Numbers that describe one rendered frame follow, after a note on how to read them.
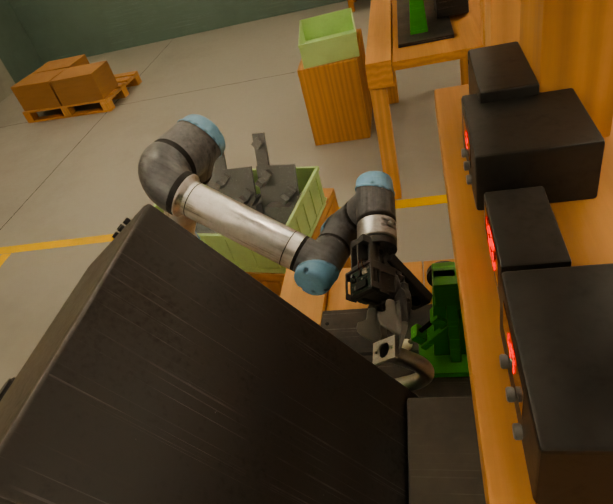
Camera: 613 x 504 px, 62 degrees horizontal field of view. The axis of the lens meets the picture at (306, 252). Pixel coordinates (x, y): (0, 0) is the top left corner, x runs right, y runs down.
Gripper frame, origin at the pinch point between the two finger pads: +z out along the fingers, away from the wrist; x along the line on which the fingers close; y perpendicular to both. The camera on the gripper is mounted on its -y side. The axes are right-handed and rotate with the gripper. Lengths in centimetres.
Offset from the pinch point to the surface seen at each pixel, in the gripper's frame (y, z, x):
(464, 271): 18.7, 3.8, 31.0
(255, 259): -12, -56, -77
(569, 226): 9.7, -1.4, 38.5
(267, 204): -16, -81, -78
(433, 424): 0.8, 13.6, 8.4
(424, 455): 3.0, 18.0, 8.2
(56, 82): 69, -413, -436
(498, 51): 10.4, -31.5, 35.8
